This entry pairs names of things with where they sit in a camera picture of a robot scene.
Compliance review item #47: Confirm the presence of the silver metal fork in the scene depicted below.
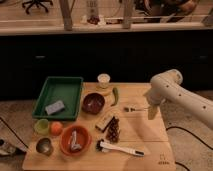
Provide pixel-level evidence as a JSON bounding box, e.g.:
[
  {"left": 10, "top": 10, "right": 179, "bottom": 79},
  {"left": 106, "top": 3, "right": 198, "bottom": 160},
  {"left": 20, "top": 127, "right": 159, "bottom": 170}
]
[{"left": 123, "top": 107, "right": 148, "bottom": 112}]

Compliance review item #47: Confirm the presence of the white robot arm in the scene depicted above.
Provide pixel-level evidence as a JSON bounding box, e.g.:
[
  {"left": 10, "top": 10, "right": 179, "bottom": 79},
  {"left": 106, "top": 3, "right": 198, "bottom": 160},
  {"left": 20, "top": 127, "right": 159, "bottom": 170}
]
[{"left": 146, "top": 69, "right": 213, "bottom": 130}]

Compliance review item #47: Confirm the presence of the purple bowl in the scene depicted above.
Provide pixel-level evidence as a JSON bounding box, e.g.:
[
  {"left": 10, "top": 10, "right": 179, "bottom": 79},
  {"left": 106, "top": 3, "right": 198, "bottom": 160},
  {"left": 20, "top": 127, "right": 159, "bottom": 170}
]
[{"left": 82, "top": 93, "right": 105, "bottom": 114}]

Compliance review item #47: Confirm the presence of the orange bowl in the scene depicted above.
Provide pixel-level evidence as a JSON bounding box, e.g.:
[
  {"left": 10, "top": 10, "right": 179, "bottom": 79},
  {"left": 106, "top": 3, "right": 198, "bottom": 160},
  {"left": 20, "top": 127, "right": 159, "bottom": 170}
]
[{"left": 60, "top": 124, "right": 92, "bottom": 157}]

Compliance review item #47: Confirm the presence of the grey object in orange bowl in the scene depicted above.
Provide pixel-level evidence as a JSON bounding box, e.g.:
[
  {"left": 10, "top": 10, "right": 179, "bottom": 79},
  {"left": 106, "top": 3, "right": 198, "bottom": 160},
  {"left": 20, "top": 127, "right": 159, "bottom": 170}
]
[{"left": 70, "top": 131, "right": 82, "bottom": 151}]

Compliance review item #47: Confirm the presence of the green pepper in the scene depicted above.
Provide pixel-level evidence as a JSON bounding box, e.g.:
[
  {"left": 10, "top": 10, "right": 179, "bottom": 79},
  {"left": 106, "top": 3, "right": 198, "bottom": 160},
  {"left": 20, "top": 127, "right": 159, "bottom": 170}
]
[{"left": 111, "top": 87, "right": 119, "bottom": 106}]

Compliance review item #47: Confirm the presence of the brown grape bunch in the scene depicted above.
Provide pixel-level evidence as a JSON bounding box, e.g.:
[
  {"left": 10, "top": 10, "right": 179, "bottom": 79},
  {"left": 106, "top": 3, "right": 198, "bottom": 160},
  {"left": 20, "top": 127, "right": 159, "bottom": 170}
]
[{"left": 106, "top": 118, "right": 120, "bottom": 143}]

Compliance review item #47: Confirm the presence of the wooden block eraser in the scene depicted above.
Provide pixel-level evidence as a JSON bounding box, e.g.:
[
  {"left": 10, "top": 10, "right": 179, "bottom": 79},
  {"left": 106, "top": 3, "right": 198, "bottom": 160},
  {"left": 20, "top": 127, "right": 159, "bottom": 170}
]
[{"left": 95, "top": 114, "right": 114, "bottom": 132}]

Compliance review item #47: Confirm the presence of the white cup on saucer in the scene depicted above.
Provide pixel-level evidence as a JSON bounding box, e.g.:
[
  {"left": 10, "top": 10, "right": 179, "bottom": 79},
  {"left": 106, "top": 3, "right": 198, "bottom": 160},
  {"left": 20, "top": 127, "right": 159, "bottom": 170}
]
[{"left": 97, "top": 73, "right": 110, "bottom": 95}]

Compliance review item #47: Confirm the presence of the green plastic tray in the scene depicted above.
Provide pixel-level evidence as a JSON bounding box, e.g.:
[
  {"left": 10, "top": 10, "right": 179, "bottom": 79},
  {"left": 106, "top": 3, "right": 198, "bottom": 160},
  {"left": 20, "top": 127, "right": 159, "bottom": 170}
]
[{"left": 32, "top": 76, "right": 83, "bottom": 121}]

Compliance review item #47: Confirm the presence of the orange ball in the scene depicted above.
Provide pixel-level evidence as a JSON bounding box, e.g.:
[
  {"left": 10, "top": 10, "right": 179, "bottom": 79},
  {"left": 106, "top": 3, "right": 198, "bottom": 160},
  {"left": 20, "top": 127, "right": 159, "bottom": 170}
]
[{"left": 50, "top": 122, "right": 63, "bottom": 136}]

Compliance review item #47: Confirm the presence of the grey blue sponge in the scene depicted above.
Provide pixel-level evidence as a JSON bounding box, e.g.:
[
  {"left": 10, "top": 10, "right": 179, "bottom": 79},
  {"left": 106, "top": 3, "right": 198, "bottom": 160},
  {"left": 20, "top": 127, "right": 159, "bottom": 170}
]
[{"left": 45, "top": 100, "right": 65, "bottom": 115}]

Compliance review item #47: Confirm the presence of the person in background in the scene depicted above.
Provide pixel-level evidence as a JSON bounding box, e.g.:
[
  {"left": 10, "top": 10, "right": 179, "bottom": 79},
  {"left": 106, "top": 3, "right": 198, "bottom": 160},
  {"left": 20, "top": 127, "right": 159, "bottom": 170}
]
[{"left": 145, "top": 0, "right": 196, "bottom": 24}]

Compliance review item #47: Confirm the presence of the small green cup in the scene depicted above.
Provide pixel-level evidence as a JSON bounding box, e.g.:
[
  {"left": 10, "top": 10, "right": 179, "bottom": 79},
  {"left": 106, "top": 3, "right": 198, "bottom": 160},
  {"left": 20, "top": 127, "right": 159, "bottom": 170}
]
[{"left": 34, "top": 119, "right": 49, "bottom": 135}]

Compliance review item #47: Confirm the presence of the metal cup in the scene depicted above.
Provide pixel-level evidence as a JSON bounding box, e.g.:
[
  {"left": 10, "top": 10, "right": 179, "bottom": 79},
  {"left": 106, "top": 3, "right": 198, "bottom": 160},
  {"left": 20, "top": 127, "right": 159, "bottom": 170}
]
[{"left": 36, "top": 138, "right": 53, "bottom": 156}]

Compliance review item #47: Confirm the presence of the black office chair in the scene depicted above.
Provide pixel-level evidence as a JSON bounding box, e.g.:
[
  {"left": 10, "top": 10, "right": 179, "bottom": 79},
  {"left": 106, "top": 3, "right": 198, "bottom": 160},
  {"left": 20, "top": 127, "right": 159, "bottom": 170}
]
[{"left": 22, "top": 0, "right": 53, "bottom": 15}]

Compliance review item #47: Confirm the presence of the black cable right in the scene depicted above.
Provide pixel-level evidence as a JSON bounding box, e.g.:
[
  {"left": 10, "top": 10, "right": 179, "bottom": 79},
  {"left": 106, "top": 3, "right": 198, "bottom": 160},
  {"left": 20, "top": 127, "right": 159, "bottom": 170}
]
[{"left": 166, "top": 125, "right": 213, "bottom": 171}]

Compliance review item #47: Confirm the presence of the black cable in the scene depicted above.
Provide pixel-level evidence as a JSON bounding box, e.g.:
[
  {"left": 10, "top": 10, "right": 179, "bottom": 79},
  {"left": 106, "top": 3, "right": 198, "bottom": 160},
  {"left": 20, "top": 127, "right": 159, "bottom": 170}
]
[
  {"left": 0, "top": 116, "right": 30, "bottom": 150},
  {"left": 166, "top": 125, "right": 213, "bottom": 171}
]

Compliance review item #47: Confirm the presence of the black cable left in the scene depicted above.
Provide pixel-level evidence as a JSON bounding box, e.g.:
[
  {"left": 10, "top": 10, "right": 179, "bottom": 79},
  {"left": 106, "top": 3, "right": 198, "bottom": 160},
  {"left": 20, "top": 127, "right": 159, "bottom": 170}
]
[{"left": 0, "top": 116, "right": 30, "bottom": 150}]

